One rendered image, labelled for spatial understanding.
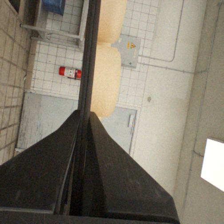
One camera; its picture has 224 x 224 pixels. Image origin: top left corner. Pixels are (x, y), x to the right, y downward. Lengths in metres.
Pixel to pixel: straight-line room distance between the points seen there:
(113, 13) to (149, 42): 4.29
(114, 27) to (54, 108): 4.05
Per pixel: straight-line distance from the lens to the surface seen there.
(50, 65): 4.21
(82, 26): 3.52
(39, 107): 4.23
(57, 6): 3.80
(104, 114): 0.16
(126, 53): 4.10
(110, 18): 0.16
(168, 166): 4.62
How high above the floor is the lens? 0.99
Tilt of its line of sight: 8 degrees up
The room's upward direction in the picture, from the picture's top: 99 degrees clockwise
